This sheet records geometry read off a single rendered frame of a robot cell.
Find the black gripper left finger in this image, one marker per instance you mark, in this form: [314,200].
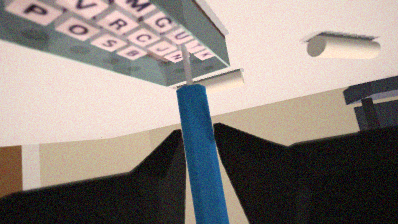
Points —
[154,192]

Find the blue stylus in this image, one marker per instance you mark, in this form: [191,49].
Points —
[201,154]

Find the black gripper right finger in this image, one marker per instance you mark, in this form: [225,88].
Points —
[274,182]

